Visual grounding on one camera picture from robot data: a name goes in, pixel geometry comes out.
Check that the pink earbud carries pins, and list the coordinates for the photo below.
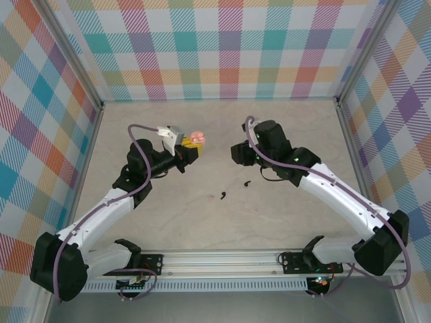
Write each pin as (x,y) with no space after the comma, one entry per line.
(211,198)

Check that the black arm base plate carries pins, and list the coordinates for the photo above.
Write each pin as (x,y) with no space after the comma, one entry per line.
(293,264)
(153,264)

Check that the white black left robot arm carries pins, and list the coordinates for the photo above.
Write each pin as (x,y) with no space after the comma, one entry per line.
(101,218)

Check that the grey metal panel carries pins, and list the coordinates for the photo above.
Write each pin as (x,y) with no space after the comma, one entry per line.
(219,309)

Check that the aluminium frame post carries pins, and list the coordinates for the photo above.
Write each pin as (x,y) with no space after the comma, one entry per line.
(366,50)
(72,50)

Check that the wide aluminium mounting rail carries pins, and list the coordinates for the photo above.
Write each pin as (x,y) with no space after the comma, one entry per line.
(219,262)

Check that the black earbud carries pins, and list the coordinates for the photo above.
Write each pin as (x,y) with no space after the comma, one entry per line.
(223,195)
(247,183)

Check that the small circuit board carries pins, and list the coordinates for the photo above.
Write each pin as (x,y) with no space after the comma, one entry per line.
(321,282)
(134,281)

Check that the aluminium frame rail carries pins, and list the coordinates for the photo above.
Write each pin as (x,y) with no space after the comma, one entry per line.
(350,144)
(83,181)

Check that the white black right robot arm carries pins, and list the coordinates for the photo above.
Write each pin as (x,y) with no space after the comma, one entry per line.
(336,198)

